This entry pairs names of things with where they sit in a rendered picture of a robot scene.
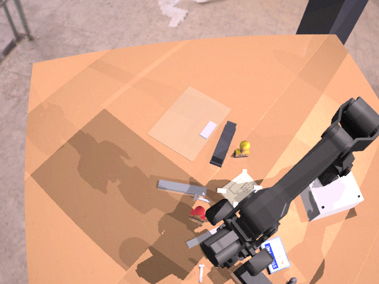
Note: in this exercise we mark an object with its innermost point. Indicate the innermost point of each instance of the white rectangular card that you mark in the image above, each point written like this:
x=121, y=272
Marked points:
x=238, y=188

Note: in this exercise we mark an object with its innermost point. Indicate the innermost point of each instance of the yellow rubber stamp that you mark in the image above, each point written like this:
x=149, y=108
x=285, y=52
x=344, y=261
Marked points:
x=243, y=151

